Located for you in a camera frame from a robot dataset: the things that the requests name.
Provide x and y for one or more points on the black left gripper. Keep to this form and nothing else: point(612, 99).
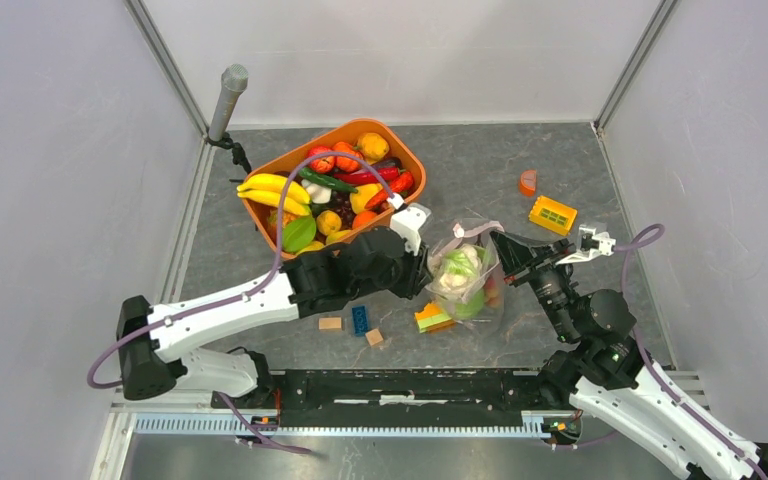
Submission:
point(417, 278)

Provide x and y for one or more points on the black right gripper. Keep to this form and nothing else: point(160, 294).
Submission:
point(517, 255)

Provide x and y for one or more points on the red lychee bunch toy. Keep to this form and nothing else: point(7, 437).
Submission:
point(493, 292)

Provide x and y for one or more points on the clear zip top bag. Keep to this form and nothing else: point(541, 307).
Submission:
point(470, 232)

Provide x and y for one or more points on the white toy cauliflower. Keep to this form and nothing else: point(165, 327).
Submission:
point(459, 270)

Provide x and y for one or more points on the green toy cabbage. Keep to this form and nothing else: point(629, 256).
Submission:
point(469, 309)

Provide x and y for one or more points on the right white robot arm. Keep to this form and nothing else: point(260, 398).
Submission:
point(609, 374)

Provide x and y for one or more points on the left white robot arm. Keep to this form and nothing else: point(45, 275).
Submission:
point(160, 347)

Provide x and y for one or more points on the yellow toy waffle block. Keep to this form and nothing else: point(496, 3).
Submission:
point(552, 215)

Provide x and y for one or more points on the blue toy brick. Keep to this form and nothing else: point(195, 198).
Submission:
point(360, 321)

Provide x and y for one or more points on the yellow toy bell pepper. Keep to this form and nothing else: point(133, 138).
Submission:
point(362, 195)

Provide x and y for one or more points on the yellow toy lemon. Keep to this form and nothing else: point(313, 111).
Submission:
point(328, 222)

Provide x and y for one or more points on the orange semicircle toy block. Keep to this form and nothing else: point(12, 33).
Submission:
point(527, 183)

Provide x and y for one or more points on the orange green layered toy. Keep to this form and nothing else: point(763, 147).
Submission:
point(432, 318)

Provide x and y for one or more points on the small tan wooden cube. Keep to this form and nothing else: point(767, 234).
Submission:
point(374, 337)

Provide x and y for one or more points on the orange toy carrot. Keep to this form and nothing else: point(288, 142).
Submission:
point(401, 184)

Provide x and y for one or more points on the tan wooden block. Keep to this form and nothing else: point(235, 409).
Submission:
point(330, 324)

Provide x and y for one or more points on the red toy chili pepper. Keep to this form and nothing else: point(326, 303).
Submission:
point(364, 177)

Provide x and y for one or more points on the green toy starfruit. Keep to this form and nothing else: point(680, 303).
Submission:
point(298, 234)

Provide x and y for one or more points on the purple toy eggplant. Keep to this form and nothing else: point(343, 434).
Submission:
point(390, 162)

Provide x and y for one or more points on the orange toy pumpkin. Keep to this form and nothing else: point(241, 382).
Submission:
point(348, 161)

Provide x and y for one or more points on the red toy apple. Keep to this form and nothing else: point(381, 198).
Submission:
point(321, 163)

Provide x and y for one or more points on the green toy cucumber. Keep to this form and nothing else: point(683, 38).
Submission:
point(311, 178)

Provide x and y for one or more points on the yellow toy banana bunch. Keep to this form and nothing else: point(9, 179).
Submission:
point(276, 191)

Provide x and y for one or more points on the orange plastic tub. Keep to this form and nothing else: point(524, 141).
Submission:
point(349, 132)

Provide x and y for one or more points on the grey microphone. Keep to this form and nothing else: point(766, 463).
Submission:
point(234, 81)

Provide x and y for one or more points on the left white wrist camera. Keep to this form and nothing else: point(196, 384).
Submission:
point(408, 222)

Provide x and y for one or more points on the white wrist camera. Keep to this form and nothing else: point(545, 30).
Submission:
point(592, 241)
point(408, 222)

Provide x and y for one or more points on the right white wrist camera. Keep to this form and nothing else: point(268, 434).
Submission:
point(592, 241)

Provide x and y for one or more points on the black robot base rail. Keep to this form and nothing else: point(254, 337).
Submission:
point(405, 398)

